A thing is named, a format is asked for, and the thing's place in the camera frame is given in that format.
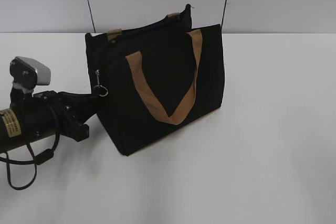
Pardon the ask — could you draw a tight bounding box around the black bag with tan handles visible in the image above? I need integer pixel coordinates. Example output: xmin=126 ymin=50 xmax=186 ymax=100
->
xmin=85 ymin=4 xmax=225 ymax=156

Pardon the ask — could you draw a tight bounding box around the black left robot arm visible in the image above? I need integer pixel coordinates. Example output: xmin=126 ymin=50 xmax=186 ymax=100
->
xmin=1 ymin=91 xmax=103 ymax=153

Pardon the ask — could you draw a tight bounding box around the black camera cable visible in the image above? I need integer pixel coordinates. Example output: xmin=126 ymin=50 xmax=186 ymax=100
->
xmin=0 ymin=103 xmax=62 ymax=190

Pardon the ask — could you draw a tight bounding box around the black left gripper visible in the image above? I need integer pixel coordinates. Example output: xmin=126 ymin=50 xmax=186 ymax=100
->
xmin=33 ymin=91 xmax=103 ymax=142

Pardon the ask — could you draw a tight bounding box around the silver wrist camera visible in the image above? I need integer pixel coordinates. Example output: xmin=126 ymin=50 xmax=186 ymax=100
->
xmin=9 ymin=56 xmax=51 ymax=91

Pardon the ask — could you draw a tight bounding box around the silver zipper pull with ring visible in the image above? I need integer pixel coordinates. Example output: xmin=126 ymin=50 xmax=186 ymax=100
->
xmin=92 ymin=69 xmax=109 ymax=97

